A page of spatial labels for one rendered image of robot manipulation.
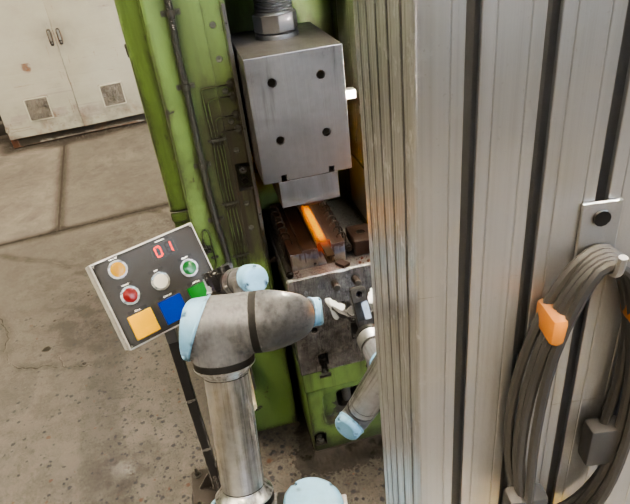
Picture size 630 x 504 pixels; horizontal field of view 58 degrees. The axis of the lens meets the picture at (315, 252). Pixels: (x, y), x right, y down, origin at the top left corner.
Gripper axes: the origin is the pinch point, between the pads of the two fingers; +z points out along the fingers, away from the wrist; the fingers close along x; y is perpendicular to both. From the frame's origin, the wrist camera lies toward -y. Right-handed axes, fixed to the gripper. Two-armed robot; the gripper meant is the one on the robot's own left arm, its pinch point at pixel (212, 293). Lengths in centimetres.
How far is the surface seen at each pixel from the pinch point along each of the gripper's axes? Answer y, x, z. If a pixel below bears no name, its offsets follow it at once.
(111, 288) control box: 13.7, 24.0, 10.4
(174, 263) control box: 12.7, 3.7, 10.4
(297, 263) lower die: -5.5, -37.3, 13.5
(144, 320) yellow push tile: 1.0, 19.6, 9.7
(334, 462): -93, -34, 50
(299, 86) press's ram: 46, -45, -20
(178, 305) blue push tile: 0.4, 8.4, 9.7
